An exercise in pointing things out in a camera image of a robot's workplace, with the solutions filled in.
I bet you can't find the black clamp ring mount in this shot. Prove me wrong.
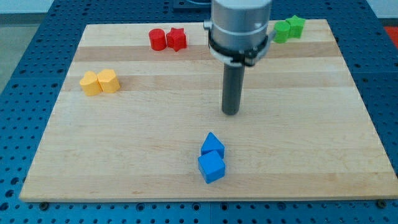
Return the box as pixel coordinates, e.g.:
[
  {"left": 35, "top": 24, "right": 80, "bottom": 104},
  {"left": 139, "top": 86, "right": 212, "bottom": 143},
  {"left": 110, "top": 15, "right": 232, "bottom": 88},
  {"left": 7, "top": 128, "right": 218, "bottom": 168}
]
[{"left": 203, "top": 21, "right": 276, "bottom": 67}]

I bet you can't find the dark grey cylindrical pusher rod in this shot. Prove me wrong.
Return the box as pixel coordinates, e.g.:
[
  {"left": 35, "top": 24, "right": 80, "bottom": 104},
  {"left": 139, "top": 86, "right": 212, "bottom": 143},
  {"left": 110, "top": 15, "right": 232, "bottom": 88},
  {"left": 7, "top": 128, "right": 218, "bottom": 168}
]
[{"left": 221, "top": 64, "right": 244, "bottom": 115}]

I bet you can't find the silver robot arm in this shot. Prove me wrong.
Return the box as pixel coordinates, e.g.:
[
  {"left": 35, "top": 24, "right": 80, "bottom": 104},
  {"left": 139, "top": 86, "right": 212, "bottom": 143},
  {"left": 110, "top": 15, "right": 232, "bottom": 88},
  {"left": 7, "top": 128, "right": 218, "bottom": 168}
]
[{"left": 203, "top": 0, "right": 276, "bottom": 116}]

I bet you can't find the green star block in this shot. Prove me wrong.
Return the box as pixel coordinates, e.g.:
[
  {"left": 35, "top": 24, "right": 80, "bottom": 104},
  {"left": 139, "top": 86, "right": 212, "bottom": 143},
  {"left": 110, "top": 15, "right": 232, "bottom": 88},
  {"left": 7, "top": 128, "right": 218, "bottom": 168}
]
[{"left": 285, "top": 15, "right": 306, "bottom": 39}]

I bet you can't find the red star block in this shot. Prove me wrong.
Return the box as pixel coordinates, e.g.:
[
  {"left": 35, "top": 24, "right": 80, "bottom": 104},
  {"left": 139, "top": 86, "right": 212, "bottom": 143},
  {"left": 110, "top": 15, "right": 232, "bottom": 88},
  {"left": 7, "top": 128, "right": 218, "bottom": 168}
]
[{"left": 166, "top": 27, "right": 187, "bottom": 52}]

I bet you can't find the green cylinder block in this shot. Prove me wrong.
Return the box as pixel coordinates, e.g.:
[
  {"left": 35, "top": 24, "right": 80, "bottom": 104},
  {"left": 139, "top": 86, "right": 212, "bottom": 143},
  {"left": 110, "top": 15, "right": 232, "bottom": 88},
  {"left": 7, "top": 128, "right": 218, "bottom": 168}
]
[{"left": 274, "top": 21, "right": 290, "bottom": 44}]

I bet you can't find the blue triangle block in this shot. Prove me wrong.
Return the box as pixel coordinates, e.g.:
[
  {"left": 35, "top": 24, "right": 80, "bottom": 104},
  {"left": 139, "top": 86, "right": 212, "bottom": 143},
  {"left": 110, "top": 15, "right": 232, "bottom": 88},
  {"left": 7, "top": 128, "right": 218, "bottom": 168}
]
[{"left": 200, "top": 132, "right": 225, "bottom": 159}]

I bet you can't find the red cylinder block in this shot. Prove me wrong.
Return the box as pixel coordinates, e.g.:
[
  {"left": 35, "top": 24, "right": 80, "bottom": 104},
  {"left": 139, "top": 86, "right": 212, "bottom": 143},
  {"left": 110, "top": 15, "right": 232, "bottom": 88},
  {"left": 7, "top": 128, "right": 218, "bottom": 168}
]
[{"left": 149, "top": 29, "right": 167, "bottom": 51}]

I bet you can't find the blue cube block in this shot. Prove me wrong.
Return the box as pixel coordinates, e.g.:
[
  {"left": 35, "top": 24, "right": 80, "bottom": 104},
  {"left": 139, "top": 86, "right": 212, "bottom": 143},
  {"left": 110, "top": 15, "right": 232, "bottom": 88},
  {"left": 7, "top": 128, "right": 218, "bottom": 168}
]
[{"left": 198, "top": 151, "right": 226, "bottom": 184}]

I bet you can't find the wooden board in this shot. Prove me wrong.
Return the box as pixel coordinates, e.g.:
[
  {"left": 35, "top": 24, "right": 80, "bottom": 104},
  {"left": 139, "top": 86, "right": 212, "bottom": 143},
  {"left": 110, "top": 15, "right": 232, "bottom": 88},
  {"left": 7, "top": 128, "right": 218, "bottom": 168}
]
[{"left": 20, "top": 19, "right": 397, "bottom": 202}]

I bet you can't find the yellow hexagon block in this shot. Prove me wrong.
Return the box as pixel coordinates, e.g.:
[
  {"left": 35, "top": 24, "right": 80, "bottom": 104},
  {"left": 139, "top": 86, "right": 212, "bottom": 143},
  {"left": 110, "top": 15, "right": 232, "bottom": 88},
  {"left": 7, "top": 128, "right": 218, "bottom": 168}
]
[{"left": 97, "top": 69, "right": 121, "bottom": 93}]

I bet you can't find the yellow heart block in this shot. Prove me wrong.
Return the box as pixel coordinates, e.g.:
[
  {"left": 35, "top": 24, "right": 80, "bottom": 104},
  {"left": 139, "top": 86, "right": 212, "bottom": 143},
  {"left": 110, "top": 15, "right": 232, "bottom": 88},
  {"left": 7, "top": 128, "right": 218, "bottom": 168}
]
[{"left": 79, "top": 71, "right": 102, "bottom": 96}]

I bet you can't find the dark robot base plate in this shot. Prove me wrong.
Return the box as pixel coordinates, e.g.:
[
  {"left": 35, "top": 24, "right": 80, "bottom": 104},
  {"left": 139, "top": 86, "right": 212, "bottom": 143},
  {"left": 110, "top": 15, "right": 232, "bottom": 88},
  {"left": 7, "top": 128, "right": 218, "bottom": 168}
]
[{"left": 172, "top": 0, "right": 211, "bottom": 12}]

